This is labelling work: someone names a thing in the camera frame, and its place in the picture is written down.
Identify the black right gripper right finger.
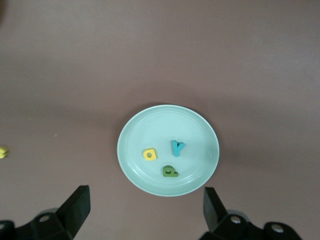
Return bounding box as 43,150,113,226
199,186,303,240

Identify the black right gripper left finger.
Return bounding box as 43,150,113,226
0,185,91,240

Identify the green letter p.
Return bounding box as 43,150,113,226
162,164,180,178

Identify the teal letter y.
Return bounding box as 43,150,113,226
171,139,186,158

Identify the yellow letter d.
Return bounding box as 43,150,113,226
142,147,158,162

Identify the light green plate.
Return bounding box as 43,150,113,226
116,104,220,198

